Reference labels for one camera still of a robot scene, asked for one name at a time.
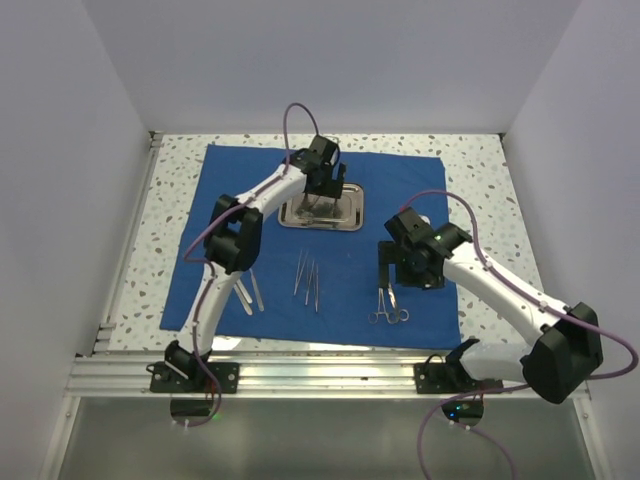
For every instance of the steel instrument tray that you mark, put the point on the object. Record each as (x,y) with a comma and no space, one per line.
(307,211)

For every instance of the steel surgical scissors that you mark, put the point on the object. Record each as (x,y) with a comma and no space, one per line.
(398,314)

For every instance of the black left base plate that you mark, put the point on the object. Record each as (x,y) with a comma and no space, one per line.
(166,380)

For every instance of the aluminium mounting rail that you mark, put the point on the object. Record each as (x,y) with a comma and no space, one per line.
(264,375)

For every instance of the thin steel pointed probe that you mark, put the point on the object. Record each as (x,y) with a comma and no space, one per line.
(299,270)

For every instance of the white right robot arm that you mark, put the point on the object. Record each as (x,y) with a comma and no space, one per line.
(559,346)

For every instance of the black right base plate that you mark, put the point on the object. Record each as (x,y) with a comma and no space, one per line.
(436,375)

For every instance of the thin steel needle probe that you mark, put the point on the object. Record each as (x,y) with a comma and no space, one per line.
(310,272)

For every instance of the blue surgical cloth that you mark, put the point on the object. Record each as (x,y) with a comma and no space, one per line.
(348,270)

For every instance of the steel tweezers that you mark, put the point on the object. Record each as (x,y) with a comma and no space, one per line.
(244,297)

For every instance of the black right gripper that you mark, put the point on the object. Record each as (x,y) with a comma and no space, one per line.
(390,253)

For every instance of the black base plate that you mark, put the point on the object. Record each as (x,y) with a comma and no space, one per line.
(436,375)
(166,380)

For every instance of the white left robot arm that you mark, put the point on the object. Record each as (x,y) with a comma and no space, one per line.
(232,244)

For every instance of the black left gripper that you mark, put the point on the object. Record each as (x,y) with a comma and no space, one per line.
(332,188)

